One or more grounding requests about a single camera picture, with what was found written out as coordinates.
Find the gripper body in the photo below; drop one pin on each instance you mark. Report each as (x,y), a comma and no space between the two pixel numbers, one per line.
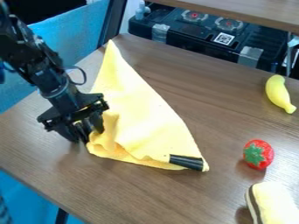
(74,112)

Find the red toy strawberry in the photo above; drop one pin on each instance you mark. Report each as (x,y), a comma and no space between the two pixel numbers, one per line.
(258,154)

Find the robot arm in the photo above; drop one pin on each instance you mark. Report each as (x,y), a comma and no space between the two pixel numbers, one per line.
(31,55)

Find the black toy stove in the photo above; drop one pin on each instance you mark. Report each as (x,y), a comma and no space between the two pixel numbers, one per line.
(206,32)

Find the yellow toy sandwich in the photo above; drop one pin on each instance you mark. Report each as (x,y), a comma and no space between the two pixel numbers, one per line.
(272,204)

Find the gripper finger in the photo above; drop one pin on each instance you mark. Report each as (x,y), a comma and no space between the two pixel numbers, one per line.
(97,122)
(82,131)

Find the yellow toy banana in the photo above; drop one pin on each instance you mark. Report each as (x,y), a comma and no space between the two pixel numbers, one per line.
(278,94)

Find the yellow cloth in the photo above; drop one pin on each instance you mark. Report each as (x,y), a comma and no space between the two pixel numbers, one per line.
(140,116)

